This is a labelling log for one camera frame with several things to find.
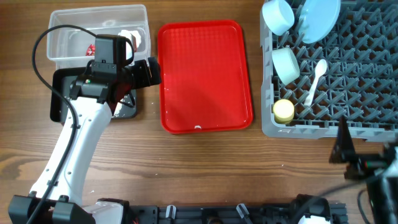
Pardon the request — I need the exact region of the green bowl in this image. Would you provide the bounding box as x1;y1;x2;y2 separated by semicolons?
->
271;48;300;85

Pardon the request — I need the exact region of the yellow plastic cup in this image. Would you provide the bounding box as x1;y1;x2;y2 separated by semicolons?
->
272;99;295;124

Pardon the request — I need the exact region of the light blue bowl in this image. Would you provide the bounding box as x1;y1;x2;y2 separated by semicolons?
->
262;0;295;35

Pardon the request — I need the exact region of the black tray bin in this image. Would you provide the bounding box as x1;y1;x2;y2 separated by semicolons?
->
49;67;137;123

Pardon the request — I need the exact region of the red plastic tray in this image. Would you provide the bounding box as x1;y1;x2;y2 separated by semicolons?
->
157;20;253;134

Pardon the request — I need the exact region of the red snack wrapper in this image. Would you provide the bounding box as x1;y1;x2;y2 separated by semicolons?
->
85;44;95;56

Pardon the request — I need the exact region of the white plastic spoon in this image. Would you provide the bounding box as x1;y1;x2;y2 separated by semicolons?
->
304;59;328;106

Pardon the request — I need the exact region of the clear plastic bin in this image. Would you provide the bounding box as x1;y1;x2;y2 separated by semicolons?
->
47;4;150;69

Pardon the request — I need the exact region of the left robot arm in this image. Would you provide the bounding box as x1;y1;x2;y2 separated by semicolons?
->
8;62;132;223

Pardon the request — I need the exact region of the white crumpled tissue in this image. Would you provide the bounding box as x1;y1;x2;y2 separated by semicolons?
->
118;30;142;52

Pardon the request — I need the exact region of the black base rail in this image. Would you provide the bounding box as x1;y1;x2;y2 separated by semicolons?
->
125;194;348;224

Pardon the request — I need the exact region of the light blue plate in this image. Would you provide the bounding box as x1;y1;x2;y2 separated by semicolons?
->
298;0;341;44

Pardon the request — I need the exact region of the grey dishwasher rack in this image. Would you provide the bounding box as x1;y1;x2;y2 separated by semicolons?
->
260;1;397;142

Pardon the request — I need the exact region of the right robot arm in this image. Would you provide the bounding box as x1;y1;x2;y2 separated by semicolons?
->
292;118;397;223

